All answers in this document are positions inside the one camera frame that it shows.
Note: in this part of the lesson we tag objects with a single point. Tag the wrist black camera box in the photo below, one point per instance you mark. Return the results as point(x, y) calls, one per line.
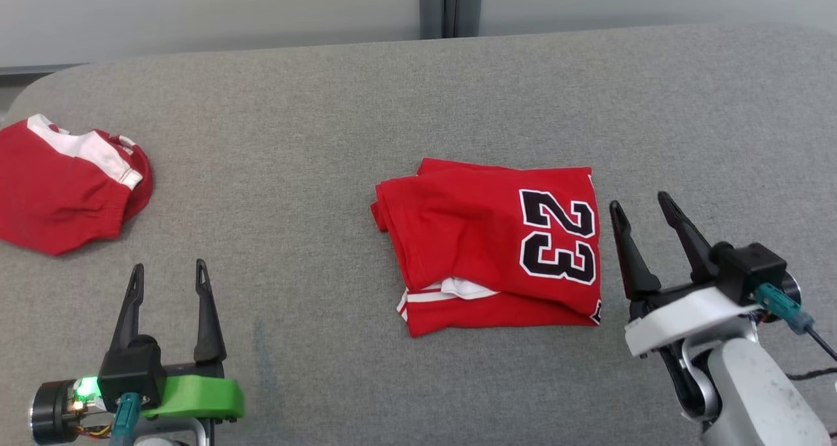
point(131, 371)
point(749, 266)

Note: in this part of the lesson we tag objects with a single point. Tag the grey post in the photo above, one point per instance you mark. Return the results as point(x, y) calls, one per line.
point(431, 8)

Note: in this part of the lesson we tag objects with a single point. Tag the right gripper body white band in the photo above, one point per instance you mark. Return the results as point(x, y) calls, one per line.
point(686, 318)

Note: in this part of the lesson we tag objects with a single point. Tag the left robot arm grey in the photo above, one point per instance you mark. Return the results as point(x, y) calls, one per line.
point(170, 436)

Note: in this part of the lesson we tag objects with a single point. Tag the red shorts white side stripes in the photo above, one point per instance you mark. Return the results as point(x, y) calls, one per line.
point(59, 191)

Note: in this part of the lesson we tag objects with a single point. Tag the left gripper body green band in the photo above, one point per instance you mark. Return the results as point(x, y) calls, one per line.
point(196, 397)

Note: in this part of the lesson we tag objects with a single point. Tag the grey fabric sofa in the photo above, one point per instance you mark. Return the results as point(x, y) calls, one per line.
point(294, 204)

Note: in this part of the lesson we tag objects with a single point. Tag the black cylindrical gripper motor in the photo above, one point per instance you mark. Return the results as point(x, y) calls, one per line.
point(55, 410)
point(792, 290)

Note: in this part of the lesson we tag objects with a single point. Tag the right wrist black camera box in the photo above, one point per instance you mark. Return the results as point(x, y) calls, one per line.
point(749, 266)

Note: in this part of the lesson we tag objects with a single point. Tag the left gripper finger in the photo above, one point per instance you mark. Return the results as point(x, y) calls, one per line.
point(129, 308)
point(208, 328)

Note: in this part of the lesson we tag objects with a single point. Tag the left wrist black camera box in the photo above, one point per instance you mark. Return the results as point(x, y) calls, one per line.
point(131, 371)

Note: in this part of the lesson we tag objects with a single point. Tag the red jersey number 23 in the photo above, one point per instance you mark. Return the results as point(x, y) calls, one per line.
point(471, 237)

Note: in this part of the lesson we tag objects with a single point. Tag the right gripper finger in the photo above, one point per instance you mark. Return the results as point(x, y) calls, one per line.
point(693, 246)
point(633, 263)

